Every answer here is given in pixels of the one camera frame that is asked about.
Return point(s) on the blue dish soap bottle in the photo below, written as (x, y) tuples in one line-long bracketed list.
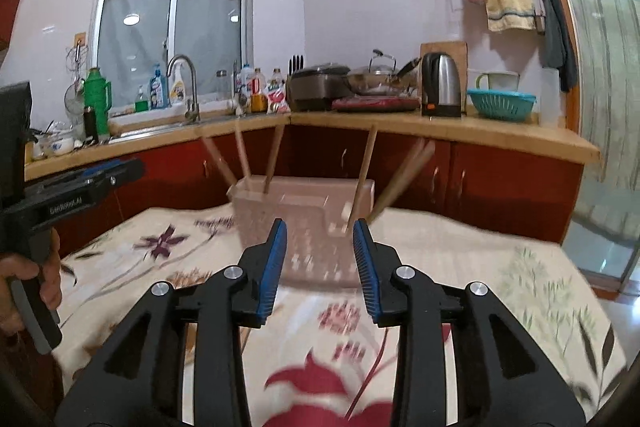
[(158, 96)]

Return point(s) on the wooden cutting board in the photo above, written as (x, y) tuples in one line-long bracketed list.
[(458, 50)]

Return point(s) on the red white snack bag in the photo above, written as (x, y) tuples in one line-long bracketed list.
[(276, 97)]

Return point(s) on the red induction cooktop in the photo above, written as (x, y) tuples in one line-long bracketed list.
[(376, 104)]

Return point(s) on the green thermos flask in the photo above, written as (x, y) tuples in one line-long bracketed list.
[(98, 95)]

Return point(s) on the dark grey hanging cloth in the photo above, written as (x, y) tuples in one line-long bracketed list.
[(558, 52)]

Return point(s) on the white spray cleaner bottle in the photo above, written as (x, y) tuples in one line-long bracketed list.
[(177, 88)]

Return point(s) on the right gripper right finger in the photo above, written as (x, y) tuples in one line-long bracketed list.
[(503, 378)]

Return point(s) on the floral white tablecloth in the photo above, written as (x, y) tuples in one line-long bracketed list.
[(319, 360)]

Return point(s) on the hanging wire strainer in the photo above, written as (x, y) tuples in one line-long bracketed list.
[(74, 98)]

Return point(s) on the cooking oil bottle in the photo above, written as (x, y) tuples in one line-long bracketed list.
[(258, 97)]

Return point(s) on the teal plastic colander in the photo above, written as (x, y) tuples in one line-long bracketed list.
[(502, 105)]

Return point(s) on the small green soap bottle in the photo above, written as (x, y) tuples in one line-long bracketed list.
[(142, 103)]

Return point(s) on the person's left hand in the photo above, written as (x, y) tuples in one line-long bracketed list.
[(13, 265)]

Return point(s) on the white plastic jug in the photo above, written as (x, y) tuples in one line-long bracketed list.
[(500, 81)]

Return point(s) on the stainless steel sink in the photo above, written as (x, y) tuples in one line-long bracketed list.
[(145, 130)]

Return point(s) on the black slim flask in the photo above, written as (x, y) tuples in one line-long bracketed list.
[(91, 125)]

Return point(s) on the black rice cooker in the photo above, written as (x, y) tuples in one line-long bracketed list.
[(314, 88)]

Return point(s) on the knife block with knives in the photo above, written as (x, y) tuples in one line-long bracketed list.
[(295, 64)]

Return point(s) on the pink perforated utensil holder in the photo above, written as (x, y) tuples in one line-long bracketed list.
[(316, 212)]

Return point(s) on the glass sliding door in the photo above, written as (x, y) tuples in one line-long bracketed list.
[(603, 236)]

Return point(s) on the chrome sink faucet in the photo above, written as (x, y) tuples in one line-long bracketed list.
[(190, 90)]

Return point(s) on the stainless electric kettle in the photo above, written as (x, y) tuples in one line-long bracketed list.
[(441, 95)]

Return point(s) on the translucent plastic container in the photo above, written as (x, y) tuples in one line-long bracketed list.
[(549, 100)]

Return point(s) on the red kitchen cabinets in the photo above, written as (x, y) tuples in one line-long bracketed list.
[(487, 187)]

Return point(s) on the wooden chopstick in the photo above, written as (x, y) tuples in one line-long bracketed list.
[(396, 178), (219, 161), (273, 156), (411, 172), (240, 145), (363, 172)]

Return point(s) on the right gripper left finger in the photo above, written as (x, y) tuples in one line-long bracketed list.
[(135, 379)]

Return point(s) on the white blue patterned bowl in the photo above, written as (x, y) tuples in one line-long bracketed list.
[(61, 145)]

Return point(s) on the sliding glass window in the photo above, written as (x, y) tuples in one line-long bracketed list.
[(131, 36)]

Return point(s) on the steel wok with lid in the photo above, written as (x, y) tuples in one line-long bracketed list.
[(381, 76)]

